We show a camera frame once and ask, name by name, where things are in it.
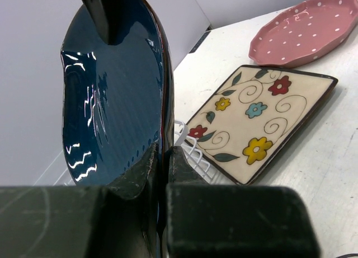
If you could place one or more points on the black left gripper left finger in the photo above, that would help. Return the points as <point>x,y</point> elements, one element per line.
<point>116,220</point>

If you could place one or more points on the white wire dish rack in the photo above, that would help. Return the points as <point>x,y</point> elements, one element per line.
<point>57,173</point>

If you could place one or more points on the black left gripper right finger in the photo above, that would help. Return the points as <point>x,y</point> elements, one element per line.
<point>206,220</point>

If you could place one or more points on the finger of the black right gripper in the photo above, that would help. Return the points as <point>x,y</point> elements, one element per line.
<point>106,16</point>

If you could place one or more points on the black logo label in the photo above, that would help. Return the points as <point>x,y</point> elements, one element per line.
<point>200,41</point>

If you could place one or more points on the pink polka dot plate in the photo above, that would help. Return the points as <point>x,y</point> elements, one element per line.
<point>303,33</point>

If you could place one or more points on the cream floral square plate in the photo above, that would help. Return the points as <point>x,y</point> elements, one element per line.
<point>248,120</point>

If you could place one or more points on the dark blue leaf plate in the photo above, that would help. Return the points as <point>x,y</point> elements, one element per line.
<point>118,99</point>

